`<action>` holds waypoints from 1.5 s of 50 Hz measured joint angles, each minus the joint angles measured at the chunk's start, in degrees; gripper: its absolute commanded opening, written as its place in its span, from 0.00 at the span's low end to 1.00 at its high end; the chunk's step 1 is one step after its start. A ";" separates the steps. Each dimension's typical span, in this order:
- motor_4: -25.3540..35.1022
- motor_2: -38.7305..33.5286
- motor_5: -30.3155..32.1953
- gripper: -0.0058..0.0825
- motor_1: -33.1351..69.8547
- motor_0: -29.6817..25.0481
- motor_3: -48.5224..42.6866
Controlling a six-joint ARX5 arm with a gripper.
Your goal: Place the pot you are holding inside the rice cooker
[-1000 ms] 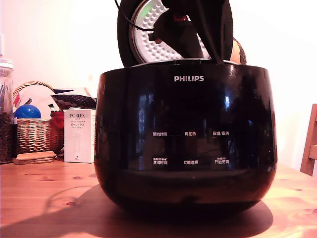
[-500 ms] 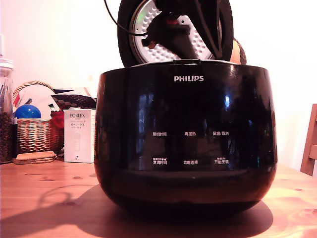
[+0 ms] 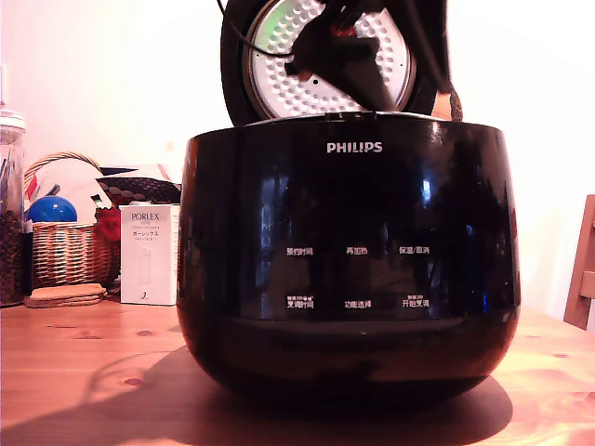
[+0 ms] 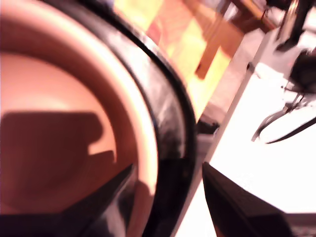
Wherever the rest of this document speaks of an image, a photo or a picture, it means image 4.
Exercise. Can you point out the dark cooking pot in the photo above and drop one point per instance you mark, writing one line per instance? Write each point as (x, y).
(61, 86)

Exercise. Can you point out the black Philips rice cooker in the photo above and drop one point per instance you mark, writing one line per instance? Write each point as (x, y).
(170, 103)

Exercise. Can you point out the wooden chair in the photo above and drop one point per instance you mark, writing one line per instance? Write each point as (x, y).
(217, 47)

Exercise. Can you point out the black camera device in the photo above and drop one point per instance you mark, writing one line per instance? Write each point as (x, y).
(304, 69)

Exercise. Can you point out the black stand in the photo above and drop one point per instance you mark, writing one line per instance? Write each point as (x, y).
(296, 24)

